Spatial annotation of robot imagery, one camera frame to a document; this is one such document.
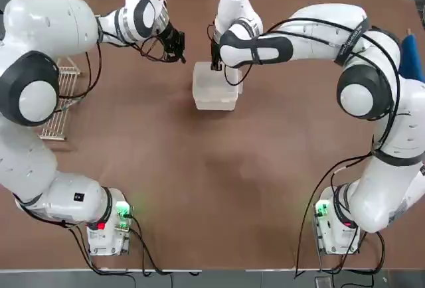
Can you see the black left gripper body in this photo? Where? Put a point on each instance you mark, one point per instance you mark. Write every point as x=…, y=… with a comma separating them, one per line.
x=172, y=39

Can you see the translucent plastic box lid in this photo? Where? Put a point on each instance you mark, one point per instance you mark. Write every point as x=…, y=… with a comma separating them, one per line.
x=216, y=82

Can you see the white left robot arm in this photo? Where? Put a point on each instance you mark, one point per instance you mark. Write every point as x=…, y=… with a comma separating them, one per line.
x=43, y=22

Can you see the white plastic preservation box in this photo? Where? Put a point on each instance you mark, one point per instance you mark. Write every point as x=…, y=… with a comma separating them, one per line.
x=216, y=106

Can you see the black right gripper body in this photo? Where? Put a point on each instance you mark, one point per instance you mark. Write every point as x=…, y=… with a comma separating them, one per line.
x=216, y=50

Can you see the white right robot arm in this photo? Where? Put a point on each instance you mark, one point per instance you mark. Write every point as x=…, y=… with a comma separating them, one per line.
x=365, y=195

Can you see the blue cloth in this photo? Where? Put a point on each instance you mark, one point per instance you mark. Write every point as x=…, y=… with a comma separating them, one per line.
x=413, y=55

